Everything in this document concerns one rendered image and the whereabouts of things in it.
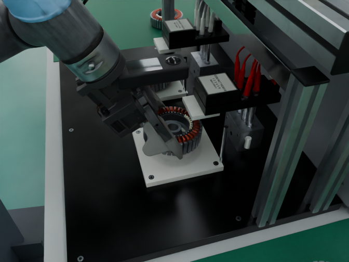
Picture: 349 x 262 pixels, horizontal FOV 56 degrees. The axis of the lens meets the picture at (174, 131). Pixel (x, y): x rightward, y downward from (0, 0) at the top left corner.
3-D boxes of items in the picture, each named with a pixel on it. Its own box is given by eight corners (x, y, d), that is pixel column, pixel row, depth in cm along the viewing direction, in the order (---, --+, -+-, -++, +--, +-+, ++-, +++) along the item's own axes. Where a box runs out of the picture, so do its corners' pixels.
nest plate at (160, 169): (146, 187, 60) (146, 183, 59) (132, 133, 70) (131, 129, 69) (223, 170, 63) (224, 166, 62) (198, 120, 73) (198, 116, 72)
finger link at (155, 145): (159, 170, 60) (131, 129, 57) (187, 154, 59) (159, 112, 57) (158, 178, 57) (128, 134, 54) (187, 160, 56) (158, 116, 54)
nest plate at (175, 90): (124, 107, 77) (124, 103, 76) (116, 73, 87) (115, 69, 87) (186, 96, 80) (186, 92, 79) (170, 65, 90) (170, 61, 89)
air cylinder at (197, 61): (198, 85, 83) (199, 66, 79) (189, 70, 89) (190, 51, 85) (217, 82, 84) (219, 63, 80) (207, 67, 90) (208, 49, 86)
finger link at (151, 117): (164, 137, 58) (136, 96, 56) (172, 132, 58) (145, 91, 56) (163, 146, 53) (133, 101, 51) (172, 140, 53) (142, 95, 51)
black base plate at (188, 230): (70, 281, 49) (67, 274, 48) (60, 64, 95) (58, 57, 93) (339, 209, 59) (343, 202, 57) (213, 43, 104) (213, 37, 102)
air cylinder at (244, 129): (237, 152, 66) (240, 132, 62) (223, 128, 71) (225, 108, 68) (259, 147, 67) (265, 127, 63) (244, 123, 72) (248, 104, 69)
